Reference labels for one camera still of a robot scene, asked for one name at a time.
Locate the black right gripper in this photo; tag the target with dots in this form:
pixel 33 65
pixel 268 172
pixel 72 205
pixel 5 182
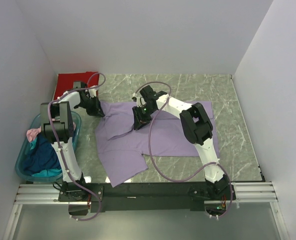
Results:
pixel 139 121

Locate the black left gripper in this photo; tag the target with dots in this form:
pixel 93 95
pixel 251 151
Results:
pixel 97 110

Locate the lavender t shirt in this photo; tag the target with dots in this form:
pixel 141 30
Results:
pixel 121 148

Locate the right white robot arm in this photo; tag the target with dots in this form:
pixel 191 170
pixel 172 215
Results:
pixel 197 129

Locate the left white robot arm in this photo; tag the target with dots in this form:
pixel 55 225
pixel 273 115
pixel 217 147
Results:
pixel 61 110

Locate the folded red t shirt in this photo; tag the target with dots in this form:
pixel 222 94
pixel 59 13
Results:
pixel 65 81

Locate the navy garment in basket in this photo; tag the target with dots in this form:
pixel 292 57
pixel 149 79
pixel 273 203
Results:
pixel 41 157

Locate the pink garment in basket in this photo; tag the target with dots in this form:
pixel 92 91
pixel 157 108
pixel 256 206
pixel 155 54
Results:
pixel 33 133

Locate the teal plastic laundry basket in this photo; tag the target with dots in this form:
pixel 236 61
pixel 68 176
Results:
pixel 37 162

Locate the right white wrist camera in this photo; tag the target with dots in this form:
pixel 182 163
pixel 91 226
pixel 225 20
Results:
pixel 137 99

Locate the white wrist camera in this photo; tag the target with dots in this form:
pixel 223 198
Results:
pixel 92 92
pixel 137 99

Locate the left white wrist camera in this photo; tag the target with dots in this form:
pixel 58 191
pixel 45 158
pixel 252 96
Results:
pixel 92 92

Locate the aluminium frame rail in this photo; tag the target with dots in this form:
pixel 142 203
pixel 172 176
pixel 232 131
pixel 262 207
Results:
pixel 243 192

